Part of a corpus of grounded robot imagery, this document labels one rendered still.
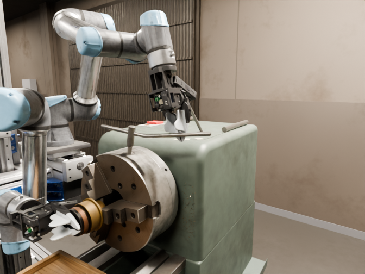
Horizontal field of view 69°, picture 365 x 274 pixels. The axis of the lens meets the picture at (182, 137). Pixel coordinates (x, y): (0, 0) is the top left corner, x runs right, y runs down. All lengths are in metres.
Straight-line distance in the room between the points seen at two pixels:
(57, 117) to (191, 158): 0.74
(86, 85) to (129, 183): 0.65
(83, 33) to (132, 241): 0.60
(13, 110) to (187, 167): 0.51
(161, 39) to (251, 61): 2.50
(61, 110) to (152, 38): 0.72
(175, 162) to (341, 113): 2.27
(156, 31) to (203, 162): 0.40
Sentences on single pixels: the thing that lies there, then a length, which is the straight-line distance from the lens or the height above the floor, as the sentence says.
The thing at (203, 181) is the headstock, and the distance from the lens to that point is 0.85.
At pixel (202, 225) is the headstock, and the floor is 0.99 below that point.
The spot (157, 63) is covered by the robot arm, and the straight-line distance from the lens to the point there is 0.74.
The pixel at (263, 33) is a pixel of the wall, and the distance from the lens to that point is 3.19.
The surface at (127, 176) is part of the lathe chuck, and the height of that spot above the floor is 1.18.
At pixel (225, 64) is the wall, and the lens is 3.35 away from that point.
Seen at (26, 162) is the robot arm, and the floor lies 1.18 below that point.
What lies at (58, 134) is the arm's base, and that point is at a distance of 1.36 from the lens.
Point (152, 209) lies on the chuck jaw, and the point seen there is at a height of 1.10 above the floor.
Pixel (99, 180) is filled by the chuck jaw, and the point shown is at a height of 1.16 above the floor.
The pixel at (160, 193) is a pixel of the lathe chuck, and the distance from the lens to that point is 0.78.
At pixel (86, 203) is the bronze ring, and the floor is 1.12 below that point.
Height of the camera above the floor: 1.43
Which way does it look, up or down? 10 degrees down
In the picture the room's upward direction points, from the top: straight up
